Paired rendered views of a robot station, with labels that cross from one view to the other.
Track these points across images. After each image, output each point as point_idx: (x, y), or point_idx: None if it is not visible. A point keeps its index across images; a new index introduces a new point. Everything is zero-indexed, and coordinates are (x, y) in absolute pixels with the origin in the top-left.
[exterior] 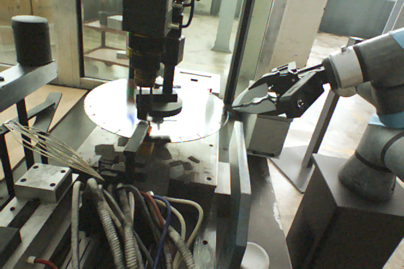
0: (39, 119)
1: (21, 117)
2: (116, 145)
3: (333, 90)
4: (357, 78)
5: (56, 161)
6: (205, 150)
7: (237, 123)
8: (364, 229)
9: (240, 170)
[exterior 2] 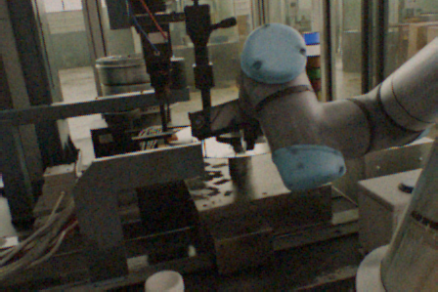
0: (180, 130)
1: (161, 122)
2: (212, 165)
3: (255, 121)
4: (241, 100)
5: None
6: (250, 193)
7: (195, 143)
8: None
9: (119, 154)
